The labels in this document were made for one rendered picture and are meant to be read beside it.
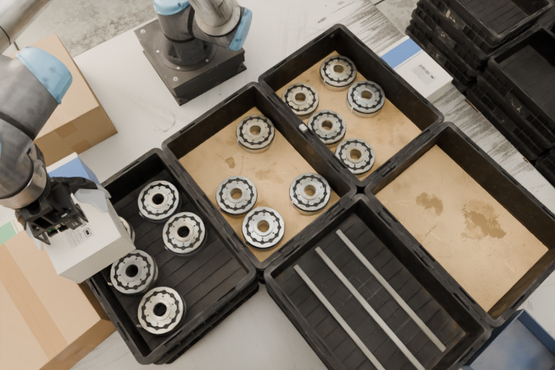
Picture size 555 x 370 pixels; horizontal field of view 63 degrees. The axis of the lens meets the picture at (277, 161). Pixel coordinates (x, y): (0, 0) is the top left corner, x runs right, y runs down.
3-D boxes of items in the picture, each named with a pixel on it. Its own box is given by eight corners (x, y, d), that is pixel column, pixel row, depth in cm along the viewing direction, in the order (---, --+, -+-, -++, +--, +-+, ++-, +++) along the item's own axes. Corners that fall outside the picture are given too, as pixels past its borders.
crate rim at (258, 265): (159, 148, 113) (158, 144, 111) (254, 83, 121) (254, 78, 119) (260, 274, 101) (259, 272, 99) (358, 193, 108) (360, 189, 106)
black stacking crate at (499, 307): (353, 206, 117) (361, 191, 107) (433, 140, 125) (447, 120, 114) (472, 334, 105) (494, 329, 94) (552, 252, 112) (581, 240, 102)
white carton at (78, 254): (38, 200, 93) (15, 184, 85) (92, 170, 96) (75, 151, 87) (78, 283, 86) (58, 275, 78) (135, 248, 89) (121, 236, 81)
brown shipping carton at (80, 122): (12, 97, 144) (-18, 68, 129) (77, 65, 149) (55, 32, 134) (49, 170, 133) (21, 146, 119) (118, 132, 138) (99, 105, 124)
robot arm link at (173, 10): (172, 1, 133) (162, -36, 120) (214, 16, 131) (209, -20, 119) (152, 32, 128) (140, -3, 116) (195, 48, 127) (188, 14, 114)
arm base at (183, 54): (154, 33, 140) (147, 11, 131) (201, 19, 143) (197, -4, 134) (170, 72, 135) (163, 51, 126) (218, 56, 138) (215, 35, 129)
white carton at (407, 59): (372, 71, 147) (377, 54, 139) (400, 53, 150) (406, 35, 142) (415, 114, 141) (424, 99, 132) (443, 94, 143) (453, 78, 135)
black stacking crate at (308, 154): (169, 163, 122) (158, 145, 112) (256, 103, 130) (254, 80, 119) (262, 281, 110) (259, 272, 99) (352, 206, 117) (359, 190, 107)
